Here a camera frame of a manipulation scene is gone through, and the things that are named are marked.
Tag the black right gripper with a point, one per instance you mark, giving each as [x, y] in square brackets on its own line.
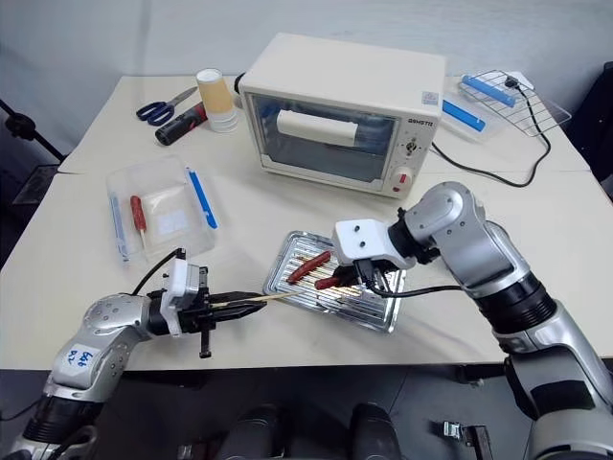
[360, 268]

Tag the red sausage on wooden skewer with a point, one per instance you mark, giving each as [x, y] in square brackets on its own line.
[137, 213]

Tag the wooden skewer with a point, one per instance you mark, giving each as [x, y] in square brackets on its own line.
[268, 299]

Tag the red sausage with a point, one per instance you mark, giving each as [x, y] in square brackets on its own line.
[309, 268]
[137, 213]
[326, 282]

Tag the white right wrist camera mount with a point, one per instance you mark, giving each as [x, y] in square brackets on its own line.
[361, 239]

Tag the clear container with blue clips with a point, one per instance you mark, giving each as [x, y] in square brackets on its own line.
[163, 182]
[551, 120]

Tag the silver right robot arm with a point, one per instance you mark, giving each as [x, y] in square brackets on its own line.
[483, 249]

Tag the black chair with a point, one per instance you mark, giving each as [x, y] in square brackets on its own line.
[601, 124]

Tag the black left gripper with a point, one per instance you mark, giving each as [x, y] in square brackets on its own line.
[196, 318]

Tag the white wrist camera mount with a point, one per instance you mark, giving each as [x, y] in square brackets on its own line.
[176, 292]
[361, 239]

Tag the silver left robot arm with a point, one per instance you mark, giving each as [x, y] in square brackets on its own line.
[91, 345]

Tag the black tripod stand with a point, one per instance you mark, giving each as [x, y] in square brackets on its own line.
[24, 127]

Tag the white toaster oven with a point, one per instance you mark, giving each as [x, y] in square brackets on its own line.
[345, 72]

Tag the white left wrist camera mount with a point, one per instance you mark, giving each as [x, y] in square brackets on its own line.
[176, 292]

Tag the metal bracket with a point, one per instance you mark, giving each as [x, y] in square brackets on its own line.
[467, 433]

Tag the dark rounded shape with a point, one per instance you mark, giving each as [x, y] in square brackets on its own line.
[374, 431]
[256, 431]

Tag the black and red flashlight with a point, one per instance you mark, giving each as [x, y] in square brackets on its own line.
[179, 125]

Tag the ribbed metal baking tray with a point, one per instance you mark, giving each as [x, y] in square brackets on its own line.
[306, 306]

